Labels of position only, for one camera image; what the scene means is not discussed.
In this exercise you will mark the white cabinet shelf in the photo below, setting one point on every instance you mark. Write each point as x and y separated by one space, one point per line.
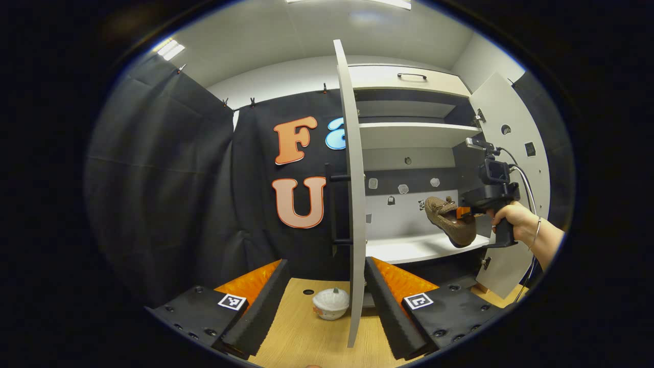
403 250
409 135

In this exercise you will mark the white round lidded bowl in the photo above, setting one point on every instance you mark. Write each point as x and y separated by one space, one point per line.
331 304

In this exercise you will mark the black backdrop cloth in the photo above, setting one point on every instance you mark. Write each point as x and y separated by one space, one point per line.
168 179

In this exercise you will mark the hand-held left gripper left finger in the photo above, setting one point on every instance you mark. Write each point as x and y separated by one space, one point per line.
265 306

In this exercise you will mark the white cabinet door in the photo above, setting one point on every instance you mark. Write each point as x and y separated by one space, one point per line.
511 107
355 204

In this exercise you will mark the white shoe cabinet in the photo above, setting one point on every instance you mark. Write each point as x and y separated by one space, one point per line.
403 222

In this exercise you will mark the brown fuzzy shoe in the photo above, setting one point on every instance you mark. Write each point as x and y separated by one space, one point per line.
449 225

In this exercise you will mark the white cabinet drawer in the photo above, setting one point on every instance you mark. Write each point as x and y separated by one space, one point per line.
378 76

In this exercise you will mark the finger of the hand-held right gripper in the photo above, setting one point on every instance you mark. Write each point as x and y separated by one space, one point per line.
463 211

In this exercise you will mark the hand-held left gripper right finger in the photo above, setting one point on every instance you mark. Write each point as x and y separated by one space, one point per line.
383 306

